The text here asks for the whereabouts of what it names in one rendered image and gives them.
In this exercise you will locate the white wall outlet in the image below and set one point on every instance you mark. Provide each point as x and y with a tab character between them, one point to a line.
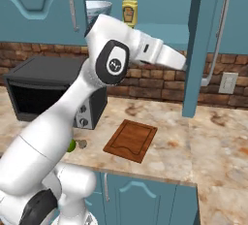
228	82

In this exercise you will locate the teal open cabinet door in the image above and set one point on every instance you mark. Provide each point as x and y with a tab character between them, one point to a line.
193	48

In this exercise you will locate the teal neighbouring wall cabinet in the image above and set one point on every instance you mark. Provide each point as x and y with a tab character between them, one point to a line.
237	12

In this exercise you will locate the black toaster oven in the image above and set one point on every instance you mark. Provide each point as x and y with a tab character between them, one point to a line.
38	73

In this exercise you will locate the white patterned bowl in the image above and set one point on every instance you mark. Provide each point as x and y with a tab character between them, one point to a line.
98	9

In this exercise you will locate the green lime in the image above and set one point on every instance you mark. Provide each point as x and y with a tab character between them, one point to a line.
71	145

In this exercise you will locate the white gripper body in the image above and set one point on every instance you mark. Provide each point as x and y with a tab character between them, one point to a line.
172	57

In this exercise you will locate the brown wooden cutting board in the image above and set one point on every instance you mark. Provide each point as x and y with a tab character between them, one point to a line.
130	140

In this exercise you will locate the yellow condiment bottle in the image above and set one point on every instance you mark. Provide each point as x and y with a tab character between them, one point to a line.
130	13

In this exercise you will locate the teal base cabinet door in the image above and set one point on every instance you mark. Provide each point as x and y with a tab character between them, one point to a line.
142	203
97	206

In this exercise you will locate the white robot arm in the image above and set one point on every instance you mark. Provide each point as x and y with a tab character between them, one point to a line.
45	144

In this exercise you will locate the teal cabinet door with arch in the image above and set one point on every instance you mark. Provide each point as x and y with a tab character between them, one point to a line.
35	6

